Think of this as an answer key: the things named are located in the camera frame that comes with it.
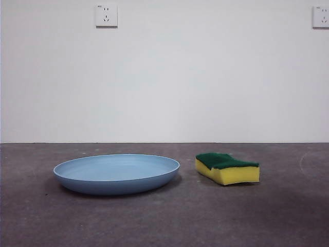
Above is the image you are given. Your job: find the white wall socket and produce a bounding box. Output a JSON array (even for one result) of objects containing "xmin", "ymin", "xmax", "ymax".
[
  {"xmin": 312, "ymin": 5, "xmax": 329, "ymax": 29},
  {"xmin": 95, "ymin": 4, "xmax": 119, "ymax": 28}
]

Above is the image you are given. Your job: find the yellow sponge with green pad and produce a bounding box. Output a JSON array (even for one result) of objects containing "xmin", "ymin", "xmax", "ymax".
[{"xmin": 194, "ymin": 152, "xmax": 260, "ymax": 186}]

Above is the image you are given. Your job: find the blue round plate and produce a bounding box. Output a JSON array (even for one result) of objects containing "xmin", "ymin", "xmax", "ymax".
[{"xmin": 53, "ymin": 153, "xmax": 180, "ymax": 196}]

